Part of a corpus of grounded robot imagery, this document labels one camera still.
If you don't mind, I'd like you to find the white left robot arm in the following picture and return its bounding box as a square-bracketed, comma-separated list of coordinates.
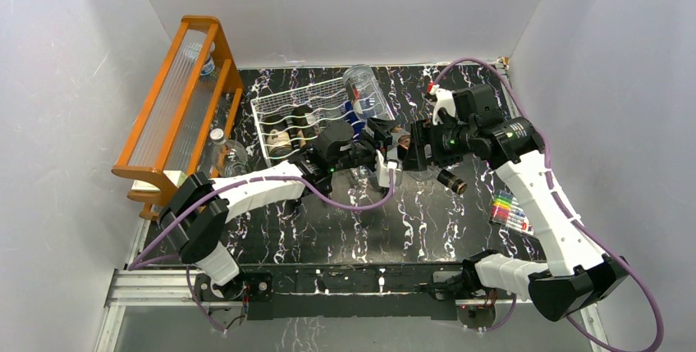
[157, 117, 401, 300]

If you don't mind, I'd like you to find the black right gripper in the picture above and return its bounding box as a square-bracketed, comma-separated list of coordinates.
[400, 116, 475, 172]

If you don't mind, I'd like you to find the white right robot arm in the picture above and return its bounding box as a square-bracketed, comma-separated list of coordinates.
[403, 85, 628, 322]

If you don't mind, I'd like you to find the aluminium frame rail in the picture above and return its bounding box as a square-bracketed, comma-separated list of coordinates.
[94, 262, 610, 352]

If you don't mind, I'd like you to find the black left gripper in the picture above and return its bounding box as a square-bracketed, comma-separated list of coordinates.
[330, 121, 399, 176]

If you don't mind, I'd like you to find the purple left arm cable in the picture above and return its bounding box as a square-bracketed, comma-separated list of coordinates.
[126, 167, 397, 272]

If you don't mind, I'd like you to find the clear bottle silver cap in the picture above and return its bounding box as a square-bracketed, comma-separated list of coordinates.
[209, 128, 250, 177]

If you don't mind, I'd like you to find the square clear bottle black cap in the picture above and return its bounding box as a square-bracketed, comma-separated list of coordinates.
[394, 129, 469, 195]

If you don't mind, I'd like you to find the white wire wine rack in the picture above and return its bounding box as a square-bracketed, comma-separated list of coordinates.
[250, 78, 393, 167]

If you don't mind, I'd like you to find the orange wooden shelf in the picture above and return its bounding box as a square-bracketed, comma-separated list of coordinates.
[112, 16, 245, 221]

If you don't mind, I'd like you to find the pack of coloured markers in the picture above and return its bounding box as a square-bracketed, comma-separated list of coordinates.
[489, 190, 535, 238]

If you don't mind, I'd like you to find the dark wine bottle brown label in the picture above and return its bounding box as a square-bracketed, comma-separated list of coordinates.
[292, 104, 319, 146]

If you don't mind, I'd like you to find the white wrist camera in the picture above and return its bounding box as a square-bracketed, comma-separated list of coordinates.
[374, 149, 403, 188]
[428, 83, 456, 126]

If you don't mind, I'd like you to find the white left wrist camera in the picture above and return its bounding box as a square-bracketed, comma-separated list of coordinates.
[374, 149, 403, 188]

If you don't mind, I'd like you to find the round clear bottle white cap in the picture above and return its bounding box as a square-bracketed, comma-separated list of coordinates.
[342, 65, 394, 122]

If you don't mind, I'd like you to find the plastic water bottle on shelf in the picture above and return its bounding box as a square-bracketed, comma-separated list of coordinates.
[183, 43, 216, 78]

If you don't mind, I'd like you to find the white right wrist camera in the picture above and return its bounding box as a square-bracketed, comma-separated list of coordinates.
[428, 83, 456, 126]

